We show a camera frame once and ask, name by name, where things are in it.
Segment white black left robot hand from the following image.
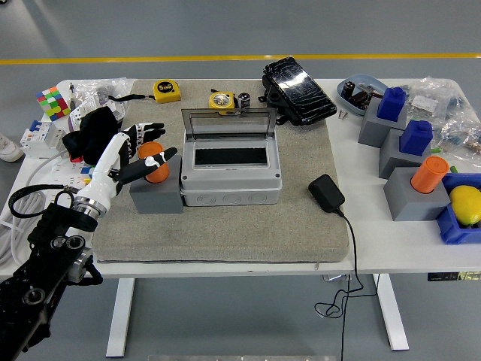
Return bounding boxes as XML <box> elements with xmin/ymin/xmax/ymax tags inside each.
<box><xmin>76</xmin><ymin>122</ymin><xmax>178</xmax><ymax>211</ymax></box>

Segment orange cylinder battery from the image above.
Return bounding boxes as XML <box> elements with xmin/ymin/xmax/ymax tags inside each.
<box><xmin>137</xmin><ymin>141</ymin><xmax>171</xmax><ymax>184</ymax></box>
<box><xmin>410</xmin><ymin>156</ymin><xmax>451</xmax><ymax>195</ymax></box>

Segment grey electrical box clear lid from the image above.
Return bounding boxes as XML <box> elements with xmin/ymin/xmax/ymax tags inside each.
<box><xmin>179</xmin><ymin>107</ymin><xmax>283</xmax><ymax>208</ymax></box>

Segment black glossy case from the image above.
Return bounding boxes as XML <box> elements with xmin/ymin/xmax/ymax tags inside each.
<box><xmin>257</xmin><ymin>56</ymin><xmax>337</xmax><ymax>127</ymax></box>

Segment white purple card box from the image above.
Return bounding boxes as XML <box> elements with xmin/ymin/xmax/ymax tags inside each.
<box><xmin>66</xmin><ymin>104</ymin><xmax>91</xmax><ymax>131</ymax></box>

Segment white power strip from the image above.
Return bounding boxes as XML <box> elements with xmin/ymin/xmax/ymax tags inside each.
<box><xmin>39</xmin><ymin>157</ymin><xmax>95</xmax><ymax>200</ymax></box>

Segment black cloth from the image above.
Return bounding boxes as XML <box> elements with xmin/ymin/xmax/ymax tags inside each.
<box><xmin>62</xmin><ymin>106</ymin><xmax>121</xmax><ymax>166</ymax></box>

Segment grey block with round hole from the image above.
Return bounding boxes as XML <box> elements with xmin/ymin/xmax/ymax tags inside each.
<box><xmin>129</xmin><ymin>153</ymin><xmax>185</xmax><ymax>215</ymax></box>

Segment white circuit breaker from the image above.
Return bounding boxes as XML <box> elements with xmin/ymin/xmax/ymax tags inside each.
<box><xmin>19</xmin><ymin>119</ymin><xmax>68</xmax><ymax>159</ymax></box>

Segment clear plastic bag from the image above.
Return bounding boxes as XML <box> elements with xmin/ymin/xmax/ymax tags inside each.
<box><xmin>73</xmin><ymin>77</ymin><xmax>135</xmax><ymax>121</ymax></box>

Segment large colourful puzzle cube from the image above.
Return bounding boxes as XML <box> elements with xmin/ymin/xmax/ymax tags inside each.
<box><xmin>35</xmin><ymin>86</ymin><xmax>72</xmax><ymax>122</ymax></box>

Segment white shoe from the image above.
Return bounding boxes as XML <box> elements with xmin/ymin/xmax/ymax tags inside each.
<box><xmin>0</xmin><ymin>132</ymin><xmax>24</xmax><ymax>162</ymax></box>

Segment yellow square tape measure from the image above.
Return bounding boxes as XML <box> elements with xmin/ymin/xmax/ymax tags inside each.
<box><xmin>107</xmin><ymin>80</ymin><xmax>182</xmax><ymax>105</ymax></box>

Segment grey-brown mat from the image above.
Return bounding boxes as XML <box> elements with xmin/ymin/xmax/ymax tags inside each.
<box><xmin>91</xmin><ymin>77</ymin><xmax>350</xmax><ymax>264</ymax></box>

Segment yellow chrome tape measure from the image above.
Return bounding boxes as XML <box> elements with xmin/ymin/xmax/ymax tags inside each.
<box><xmin>208</xmin><ymin>89</ymin><xmax>237</xmax><ymax>116</ymax></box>

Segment black power adapter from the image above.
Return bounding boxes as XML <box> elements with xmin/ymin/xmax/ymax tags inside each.
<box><xmin>307</xmin><ymin>173</ymin><xmax>346</xmax><ymax>214</ymax></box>

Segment brown electronic parts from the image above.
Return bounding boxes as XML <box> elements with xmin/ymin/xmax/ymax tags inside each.
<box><xmin>348</xmin><ymin>85</ymin><xmax>377</xmax><ymax>110</ymax></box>

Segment grey holder block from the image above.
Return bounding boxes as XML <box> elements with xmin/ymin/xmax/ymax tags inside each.
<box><xmin>378</xmin><ymin>127</ymin><xmax>433</xmax><ymax>180</ymax></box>
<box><xmin>357</xmin><ymin>98</ymin><xmax>409</xmax><ymax>150</ymax></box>
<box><xmin>383</xmin><ymin>166</ymin><xmax>452</xmax><ymax>222</ymax></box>

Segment light blue tray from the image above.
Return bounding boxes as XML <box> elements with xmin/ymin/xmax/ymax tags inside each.
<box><xmin>336</xmin><ymin>73</ymin><xmax>390</xmax><ymax>117</ymax></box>

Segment blue plastic block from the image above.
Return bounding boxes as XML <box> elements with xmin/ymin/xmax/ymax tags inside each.
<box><xmin>398</xmin><ymin>120</ymin><xmax>434</xmax><ymax>156</ymax></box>
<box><xmin>376</xmin><ymin>86</ymin><xmax>407</xmax><ymax>123</ymax></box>

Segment white table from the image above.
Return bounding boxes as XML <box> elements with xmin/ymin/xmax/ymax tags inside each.
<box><xmin>0</xmin><ymin>77</ymin><xmax>481</xmax><ymax>358</ymax></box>

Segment clear bag of parts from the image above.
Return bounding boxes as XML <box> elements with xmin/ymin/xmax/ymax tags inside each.
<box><xmin>404</xmin><ymin>77</ymin><xmax>470</xmax><ymax>117</ymax></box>
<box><xmin>431</xmin><ymin>112</ymin><xmax>481</xmax><ymax>159</ymax></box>

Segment blue storage bin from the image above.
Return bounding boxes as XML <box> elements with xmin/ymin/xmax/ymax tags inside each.
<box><xmin>435</xmin><ymin>172</ymin><xmax>481</xmax><ymax>245</ymax></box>

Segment black table control panel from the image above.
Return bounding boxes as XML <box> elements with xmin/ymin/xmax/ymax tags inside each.
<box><xmin>427</xmin><ymin>271</ymin><xmax>481</xmax><ymax>282</ymax></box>

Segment yellow lemon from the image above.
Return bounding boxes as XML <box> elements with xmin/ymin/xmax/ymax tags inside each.
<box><xmin>449</xmin><ymin>184</ymin><xmax>481</xmax><ymax>227</ymax></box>

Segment white power cable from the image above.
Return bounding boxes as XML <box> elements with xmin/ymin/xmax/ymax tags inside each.
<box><xmin>0</xmin><ymin>148</ymin><xmax>72</xmax><ymax>268</ymax></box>

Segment black adapter cord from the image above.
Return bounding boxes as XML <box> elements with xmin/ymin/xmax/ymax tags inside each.
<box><xmin>313</xmin><ymin>208</ymin><xmax>379</xmax><ymax>361</ymax></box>

